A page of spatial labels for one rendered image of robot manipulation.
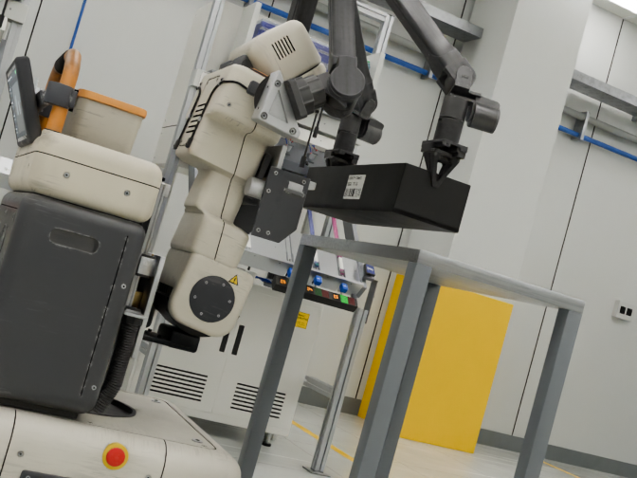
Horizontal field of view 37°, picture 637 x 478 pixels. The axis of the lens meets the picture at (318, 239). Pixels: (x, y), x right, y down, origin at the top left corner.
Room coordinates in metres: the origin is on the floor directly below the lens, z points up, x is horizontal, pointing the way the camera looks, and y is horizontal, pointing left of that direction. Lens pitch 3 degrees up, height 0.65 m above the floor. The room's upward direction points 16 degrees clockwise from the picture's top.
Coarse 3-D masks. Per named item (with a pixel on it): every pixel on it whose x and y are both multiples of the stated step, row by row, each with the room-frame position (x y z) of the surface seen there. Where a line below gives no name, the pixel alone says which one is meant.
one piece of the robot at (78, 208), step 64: (64, 64) 1.92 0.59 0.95; (64, 192) 1.83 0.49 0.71; (128, 192) 1.87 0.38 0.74; (0, 256) 1.89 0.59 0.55; (64, 256) 1.84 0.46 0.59; (128, 256) 1.89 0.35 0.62; (0, 320) 1.81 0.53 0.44; (64, 320) 1.85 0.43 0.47; (128, 320) 2.04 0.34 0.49; (0, 384) 1.82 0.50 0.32; (64, 384) 1.87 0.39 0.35
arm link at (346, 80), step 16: (336, 0) 2.10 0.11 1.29; (352, 0) 2.11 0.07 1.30; (336, 16) 2.09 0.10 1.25; (352, 16) 2.10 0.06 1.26; (336, 32) 2.08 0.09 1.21; (352, 32) 2.08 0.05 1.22; (336, 48) 2.06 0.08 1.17; (352, 48) 2.07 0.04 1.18; (336, 64) 2.05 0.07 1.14; (352, 64) 2.03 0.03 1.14; (336, 80) 2.01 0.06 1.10; (352, 80) 2.02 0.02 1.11; (336, 96) 2.02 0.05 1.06; (352, 96) 2.01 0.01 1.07
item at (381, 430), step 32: (352, 256) 2.55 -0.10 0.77; (384, 256) 2.17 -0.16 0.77; (416, 256) 2.03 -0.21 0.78; (288, 288) 2.66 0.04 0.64; (416, 288) 2.03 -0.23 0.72; (480, 288) 2.36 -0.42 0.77; (512, 288) 2.12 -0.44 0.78; (544, 288) 2.15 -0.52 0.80; (288, 320) 2.64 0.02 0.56; (416, 320) 2.04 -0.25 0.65; (576, 320) 2.19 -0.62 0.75; (384, 352) 2.06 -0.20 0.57; (416, 352) 2.80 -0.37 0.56; (384, 384) 2.03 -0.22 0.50; (544, 384) 2.20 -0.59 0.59; (256, 416) 2.64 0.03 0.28; (384, 416) 2.04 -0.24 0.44; (544, 416) 2.18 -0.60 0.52; (256, 448) 2.65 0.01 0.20; (384, 448) 2.79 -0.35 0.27; (544, 448) 2.19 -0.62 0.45
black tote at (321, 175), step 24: (312, 168) 2.57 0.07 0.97; (336, 168) 2.42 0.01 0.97; (360, 168) 2.28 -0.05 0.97; (384, 168) 2.16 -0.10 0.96; (408, 168) 2.07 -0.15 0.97; (312, 192) 2.53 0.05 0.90; (336, 192) 2.38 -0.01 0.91; (360, 192) 2.24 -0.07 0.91; (384, 192) 2.13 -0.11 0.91; (408, 192) 2.07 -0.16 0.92; (432, 192) 2.10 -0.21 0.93; (456, 192) 2.12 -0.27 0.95; (336, 216) 2.58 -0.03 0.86; (360, 216) 2.38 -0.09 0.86; (384, 216) 2.22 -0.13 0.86; (408, 216) 2.08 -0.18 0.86; (432, 216) 2.10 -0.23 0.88; (456, 216) 2.12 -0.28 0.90
